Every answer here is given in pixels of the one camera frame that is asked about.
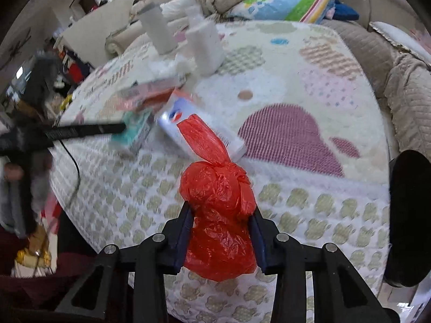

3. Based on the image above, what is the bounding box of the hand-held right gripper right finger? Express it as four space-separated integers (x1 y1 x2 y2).
249 209 401 323

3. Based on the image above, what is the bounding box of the white tissue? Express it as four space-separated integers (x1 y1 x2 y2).
148 52 197 75

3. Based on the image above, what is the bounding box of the white and blue box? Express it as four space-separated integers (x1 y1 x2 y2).
158 90 246 162

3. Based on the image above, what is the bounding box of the red plastic bag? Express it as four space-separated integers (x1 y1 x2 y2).
176 114 256 282

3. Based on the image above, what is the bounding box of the blue cloth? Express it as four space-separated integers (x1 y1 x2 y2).
310 0 360 21

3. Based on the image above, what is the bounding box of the black cable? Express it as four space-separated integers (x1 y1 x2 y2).
55 138 81 211

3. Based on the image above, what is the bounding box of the green and white box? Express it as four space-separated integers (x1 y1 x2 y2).
109 109 154 157

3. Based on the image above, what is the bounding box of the beige tufted sofa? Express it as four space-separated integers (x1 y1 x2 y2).
104 0 431 162

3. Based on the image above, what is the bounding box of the folded cartoon blanket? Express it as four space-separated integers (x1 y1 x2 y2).
227 0 335 24

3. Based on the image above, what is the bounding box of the black trash bin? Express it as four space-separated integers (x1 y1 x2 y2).
384 150 431 288

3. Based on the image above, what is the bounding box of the white frilled cushion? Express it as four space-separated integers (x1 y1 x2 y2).
369 21 431 63

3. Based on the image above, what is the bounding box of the pink packet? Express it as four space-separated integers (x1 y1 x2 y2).
114 73 186 111

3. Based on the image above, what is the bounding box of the white thermos bottle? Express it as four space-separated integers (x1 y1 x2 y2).
134 0 176 55

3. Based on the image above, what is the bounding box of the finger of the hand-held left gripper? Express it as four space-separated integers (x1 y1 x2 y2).
44 123 127 142

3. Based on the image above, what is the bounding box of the white bottle with pink label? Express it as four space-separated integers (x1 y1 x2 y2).
185 6 224 77

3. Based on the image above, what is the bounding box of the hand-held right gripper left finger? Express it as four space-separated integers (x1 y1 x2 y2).
54 202 195 323

